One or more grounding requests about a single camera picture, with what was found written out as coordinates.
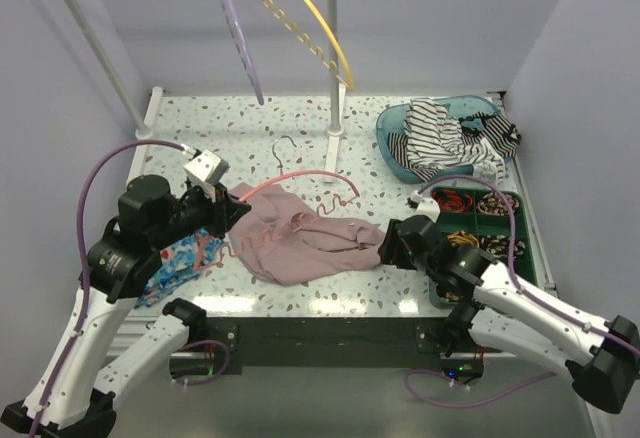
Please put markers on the purple plastic hanger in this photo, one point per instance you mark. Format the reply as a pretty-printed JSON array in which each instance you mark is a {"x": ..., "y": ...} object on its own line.
[{"x": 242, "y": 47}]

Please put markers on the pink tank top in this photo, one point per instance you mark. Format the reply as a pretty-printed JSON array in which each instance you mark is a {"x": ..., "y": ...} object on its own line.
[{"x": 321, "y": 249}]

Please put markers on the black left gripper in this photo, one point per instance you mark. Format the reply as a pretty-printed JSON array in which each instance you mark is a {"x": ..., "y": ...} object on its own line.
[{"x": 225, "y": 211}]

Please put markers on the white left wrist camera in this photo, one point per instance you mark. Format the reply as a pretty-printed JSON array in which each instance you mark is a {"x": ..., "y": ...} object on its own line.
[{"x": 206, "y": 170}]

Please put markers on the pink plastic hanger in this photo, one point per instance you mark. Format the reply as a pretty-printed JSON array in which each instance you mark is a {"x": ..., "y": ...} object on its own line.
[{"x": 276, "y": 213}]

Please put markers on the black white striped garment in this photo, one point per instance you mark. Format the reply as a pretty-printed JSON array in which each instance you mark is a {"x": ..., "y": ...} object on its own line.
[{"x": 458, "y": 135}]

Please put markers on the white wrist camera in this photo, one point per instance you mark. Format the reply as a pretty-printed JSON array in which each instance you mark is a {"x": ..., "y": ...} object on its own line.
[
  {"x": 424, "y": 205},
  {"x": 206, "y": 170}
]

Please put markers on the yellow plastic hanger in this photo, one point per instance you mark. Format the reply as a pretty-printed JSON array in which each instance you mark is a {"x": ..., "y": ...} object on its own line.
[{"x": 316, "y": 30}]

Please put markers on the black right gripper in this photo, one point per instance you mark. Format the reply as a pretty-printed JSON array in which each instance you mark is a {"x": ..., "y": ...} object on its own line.
[{"x": 389, "y": 251}]

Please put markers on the teal plastic basket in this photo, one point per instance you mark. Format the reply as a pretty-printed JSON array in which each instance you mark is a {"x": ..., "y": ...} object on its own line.
[{"x": 391, "y": 121}]

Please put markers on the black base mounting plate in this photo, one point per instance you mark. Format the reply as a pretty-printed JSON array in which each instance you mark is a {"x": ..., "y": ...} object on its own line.
[{"x": 358, "y": 342}]

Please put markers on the green compartment tray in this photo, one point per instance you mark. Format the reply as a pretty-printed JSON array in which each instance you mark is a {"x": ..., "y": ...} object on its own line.
[{"x": 481, "y": 218}]

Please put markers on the blue floral cloth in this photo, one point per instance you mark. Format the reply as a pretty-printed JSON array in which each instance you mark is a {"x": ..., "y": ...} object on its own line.
[{"x": 180, "y": 264}]

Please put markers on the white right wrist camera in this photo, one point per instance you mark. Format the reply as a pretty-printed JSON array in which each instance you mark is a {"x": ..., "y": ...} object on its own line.
[{"x": 424, "y": 205}]

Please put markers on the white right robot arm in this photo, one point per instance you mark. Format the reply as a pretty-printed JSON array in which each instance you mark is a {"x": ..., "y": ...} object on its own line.
[{"x": 498, "y": 310}]

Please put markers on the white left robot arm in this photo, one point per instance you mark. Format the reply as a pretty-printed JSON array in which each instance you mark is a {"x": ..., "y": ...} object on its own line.
[{"x": 78, "y": 394}]

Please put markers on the grey white hanger rack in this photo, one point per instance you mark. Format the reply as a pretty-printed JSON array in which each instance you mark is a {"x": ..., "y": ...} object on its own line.
[{"x": 143, "y": 130}]

